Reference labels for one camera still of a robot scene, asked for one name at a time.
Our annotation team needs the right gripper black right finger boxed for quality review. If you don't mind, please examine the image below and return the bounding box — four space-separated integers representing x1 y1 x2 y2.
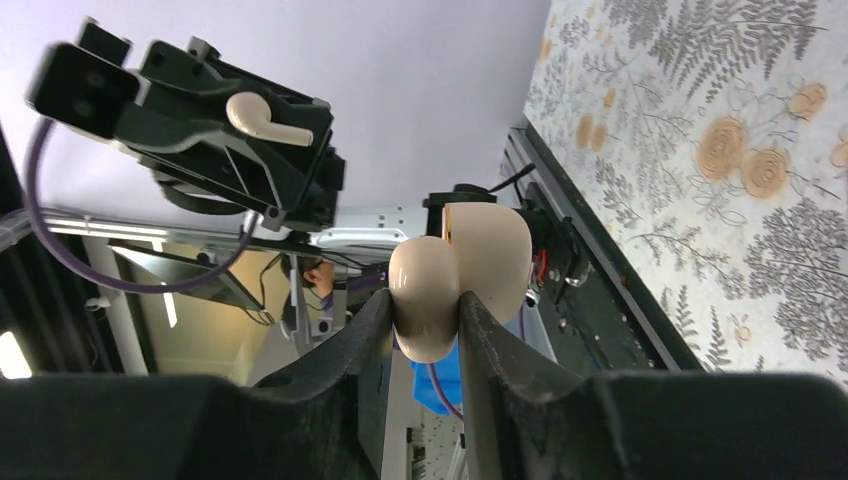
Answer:
458 292 847 479

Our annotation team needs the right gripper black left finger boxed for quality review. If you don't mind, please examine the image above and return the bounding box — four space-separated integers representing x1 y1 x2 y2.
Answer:
1 290 392 479

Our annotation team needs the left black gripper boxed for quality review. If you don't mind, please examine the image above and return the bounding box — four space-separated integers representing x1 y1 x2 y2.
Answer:
115 38 346 232

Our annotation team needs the pink earbud charging case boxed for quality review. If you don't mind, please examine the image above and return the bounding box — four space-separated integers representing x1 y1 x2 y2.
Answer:
388 202 532 363

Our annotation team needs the dark monitor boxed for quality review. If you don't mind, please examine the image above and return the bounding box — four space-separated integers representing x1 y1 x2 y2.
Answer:
108 240 264 311

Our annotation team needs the person at monitor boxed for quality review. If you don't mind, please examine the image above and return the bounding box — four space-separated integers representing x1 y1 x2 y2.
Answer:
295 256 386 323

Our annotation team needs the floral table mat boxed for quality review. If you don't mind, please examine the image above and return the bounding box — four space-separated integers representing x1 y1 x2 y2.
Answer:
525 1 847 383

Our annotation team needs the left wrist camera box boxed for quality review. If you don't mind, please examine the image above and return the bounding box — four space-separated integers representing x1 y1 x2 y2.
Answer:
26 18 141 140

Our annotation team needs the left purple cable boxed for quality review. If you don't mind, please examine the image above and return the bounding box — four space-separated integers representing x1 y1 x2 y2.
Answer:
23 119 261 296

